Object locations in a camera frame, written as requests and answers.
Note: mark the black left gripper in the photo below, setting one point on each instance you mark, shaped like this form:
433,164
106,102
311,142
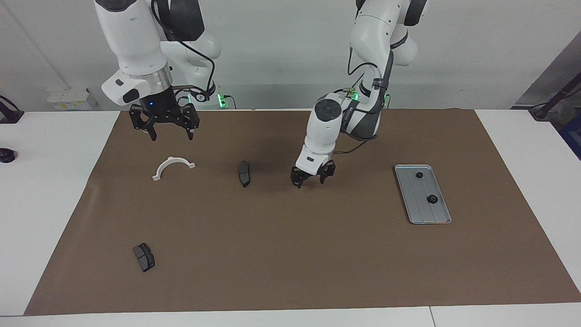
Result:
313,174

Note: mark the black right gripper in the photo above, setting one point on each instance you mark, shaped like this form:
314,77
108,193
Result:
159,106

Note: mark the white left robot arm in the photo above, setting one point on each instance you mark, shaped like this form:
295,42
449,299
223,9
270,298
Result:
324,131

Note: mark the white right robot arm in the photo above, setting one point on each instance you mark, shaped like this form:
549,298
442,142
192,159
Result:
131,41

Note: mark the silver metal tray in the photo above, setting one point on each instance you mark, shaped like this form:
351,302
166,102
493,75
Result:
420,200

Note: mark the white semicircular plastic clamp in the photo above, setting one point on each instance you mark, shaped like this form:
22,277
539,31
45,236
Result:
174,159

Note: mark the long grey brake pad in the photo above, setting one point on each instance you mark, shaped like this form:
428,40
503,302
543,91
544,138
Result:
244,174

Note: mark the brown table mat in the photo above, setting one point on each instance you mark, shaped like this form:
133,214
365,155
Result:
272,250

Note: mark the white power strip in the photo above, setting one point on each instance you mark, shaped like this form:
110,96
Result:
68,97

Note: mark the grooved grey brake pad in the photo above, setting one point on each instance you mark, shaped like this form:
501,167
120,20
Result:
144,257

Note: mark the black round knob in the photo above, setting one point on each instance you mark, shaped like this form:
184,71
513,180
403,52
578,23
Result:
5,156

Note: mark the black stand pole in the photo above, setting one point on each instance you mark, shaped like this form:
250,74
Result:
540,111

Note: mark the blue crate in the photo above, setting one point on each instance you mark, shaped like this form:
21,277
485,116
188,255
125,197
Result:
573,136

